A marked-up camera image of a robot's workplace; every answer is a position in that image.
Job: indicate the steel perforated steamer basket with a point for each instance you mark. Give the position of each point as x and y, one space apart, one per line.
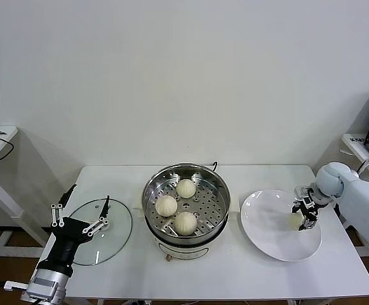
209 209

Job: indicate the white steamed baozi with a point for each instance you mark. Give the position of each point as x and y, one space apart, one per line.
185 188
293 220
166 206
185 223

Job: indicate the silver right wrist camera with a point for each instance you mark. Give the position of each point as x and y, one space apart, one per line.
302 192

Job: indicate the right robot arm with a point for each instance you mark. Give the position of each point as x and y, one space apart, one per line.
362 203

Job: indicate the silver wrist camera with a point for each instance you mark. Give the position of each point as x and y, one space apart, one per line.
302 192
42 282

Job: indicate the white label with black text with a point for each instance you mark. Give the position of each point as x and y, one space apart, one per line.
357 138

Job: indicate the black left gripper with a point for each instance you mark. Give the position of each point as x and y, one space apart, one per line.
64 241

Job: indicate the white round plate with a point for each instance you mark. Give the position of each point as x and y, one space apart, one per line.
266 228

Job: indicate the white side table with laptop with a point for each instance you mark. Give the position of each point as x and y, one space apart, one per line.
351 147

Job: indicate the glass pot lid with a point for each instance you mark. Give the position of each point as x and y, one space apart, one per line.
114 241

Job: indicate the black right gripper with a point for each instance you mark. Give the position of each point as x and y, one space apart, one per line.
309 210

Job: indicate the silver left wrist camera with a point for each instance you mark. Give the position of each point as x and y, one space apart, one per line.
42 282

